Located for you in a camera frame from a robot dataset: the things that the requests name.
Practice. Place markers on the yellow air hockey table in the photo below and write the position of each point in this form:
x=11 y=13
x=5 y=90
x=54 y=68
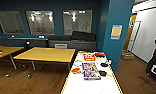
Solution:
x=77 y=85

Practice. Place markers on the interior glass window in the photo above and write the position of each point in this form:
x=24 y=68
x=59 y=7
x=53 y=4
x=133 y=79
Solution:
x=77 y=22
x=40 y=22
x=9 y=22

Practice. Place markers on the pale framed wall sign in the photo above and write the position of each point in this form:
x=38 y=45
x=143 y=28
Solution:
x=116 y=32

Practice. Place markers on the metal frame rack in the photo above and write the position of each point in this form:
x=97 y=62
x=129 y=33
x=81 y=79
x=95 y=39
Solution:
x=135 y=35

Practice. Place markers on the small black speaker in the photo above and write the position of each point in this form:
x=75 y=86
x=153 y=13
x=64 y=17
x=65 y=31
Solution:
x=27 y=44

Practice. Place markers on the brown wooden door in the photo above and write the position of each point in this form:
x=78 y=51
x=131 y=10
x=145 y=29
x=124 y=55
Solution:
x=128 y=31

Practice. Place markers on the cardboard box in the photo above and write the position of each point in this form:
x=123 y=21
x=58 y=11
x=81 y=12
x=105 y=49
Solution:
x=127 y=55

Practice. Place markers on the orange bowl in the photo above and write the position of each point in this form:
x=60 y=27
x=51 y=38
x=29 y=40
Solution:
x=89 y=57

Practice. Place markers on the white bench sign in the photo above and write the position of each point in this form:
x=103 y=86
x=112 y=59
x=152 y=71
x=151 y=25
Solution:
x=60 y=46

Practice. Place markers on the yellow wooden table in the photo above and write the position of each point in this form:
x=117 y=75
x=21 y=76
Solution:
x=9 y=50
x=44 y=54

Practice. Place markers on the orange game paddle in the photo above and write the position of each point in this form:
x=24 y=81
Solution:
x=75 y=70

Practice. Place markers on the black sofa cushion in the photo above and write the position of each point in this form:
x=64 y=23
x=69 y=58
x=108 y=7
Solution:
x=83 y=36

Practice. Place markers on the red black game paddle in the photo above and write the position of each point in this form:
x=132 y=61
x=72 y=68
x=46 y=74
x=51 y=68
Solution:
x=100 y=54

